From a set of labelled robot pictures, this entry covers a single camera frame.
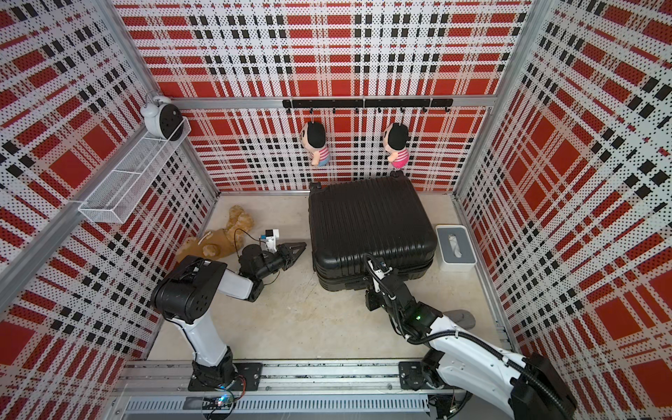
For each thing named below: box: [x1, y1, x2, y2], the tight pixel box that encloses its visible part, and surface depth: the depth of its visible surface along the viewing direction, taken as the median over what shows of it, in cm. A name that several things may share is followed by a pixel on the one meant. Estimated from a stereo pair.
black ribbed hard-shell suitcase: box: [308, 170, 438, 292], surface depth 82 cm
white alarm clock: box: [140, 96, 184, 141], surface depth 81 cm
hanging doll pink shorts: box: [382, 122, 411, 169], surface depth 98 cm
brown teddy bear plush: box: [176, 204, 255, 259], surface depth 97 cm
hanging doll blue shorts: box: [301, 121, 330, 168], surface depth 97 cm
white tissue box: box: [434, 224, 477, 273], surface depth 97 cm
